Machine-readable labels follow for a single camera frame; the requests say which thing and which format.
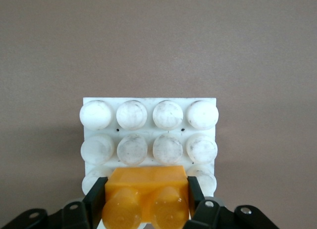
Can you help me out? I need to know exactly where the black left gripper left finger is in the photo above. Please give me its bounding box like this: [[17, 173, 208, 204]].
[[0, 176, 108, 229]]

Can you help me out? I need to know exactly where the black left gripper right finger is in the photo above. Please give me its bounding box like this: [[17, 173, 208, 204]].
[[187, 176, 278, 229]]

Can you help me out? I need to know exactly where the white studded base plate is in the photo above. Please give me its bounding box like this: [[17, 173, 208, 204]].
[[79, 97, 220, 229]]

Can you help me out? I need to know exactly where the yellow two-stud block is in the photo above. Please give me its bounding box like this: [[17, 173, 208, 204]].
[[101, 165, 191, 229]]

